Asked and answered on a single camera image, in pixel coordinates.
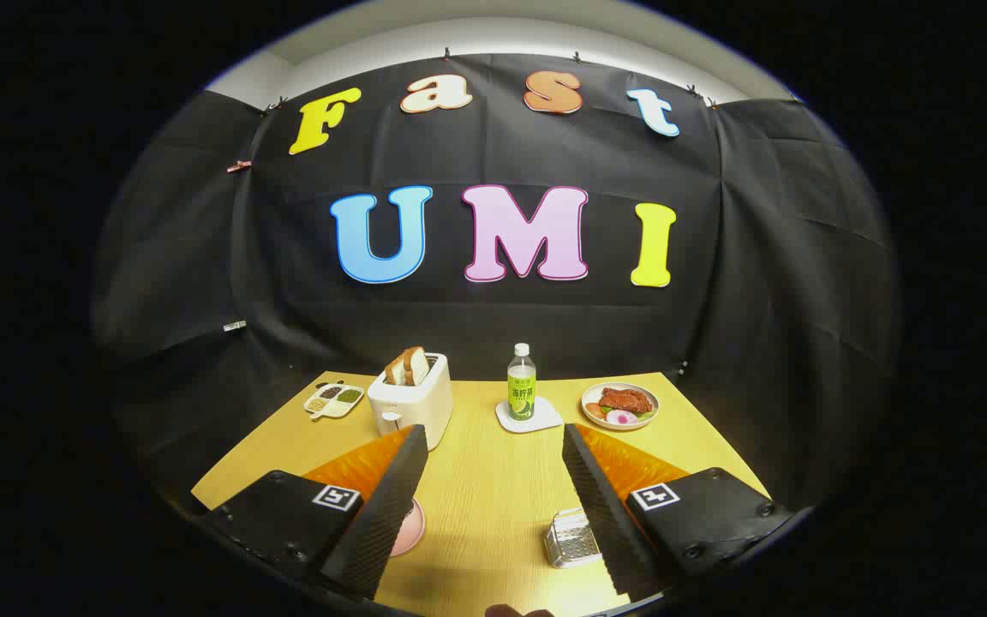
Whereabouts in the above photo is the white toaster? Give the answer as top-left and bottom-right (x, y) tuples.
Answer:
(367, 352), (453, 452)

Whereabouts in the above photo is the white oval food plate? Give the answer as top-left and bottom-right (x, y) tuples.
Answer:
(581, 382), (661, 431)

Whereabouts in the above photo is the red-brown meat piece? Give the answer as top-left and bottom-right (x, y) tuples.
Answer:
(599, 387), (654, 416)

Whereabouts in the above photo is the green label drink bottle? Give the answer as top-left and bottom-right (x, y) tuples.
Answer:
(507, 344), (537, 422)

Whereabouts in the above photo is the white divided condiment dish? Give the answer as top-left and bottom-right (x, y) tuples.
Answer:
(303, 382), (365, 421)

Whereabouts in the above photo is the pink round plate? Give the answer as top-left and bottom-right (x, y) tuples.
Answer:
(389, 497), (427, 558)

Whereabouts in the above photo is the large toast bread slice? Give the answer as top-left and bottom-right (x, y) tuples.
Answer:
(399, 346), (431, 386)

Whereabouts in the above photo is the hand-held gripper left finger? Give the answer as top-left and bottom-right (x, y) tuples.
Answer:
(202, 424), (430, 601)

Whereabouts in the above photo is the white square coaster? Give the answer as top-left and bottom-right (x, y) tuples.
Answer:
(495, 396), (564, 434)

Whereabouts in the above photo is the perforated metal basket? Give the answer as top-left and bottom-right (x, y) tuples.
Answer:
(545, 507), (604, 569)

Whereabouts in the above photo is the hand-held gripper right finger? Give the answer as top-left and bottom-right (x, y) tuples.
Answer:
(562, 422), (794, 602)

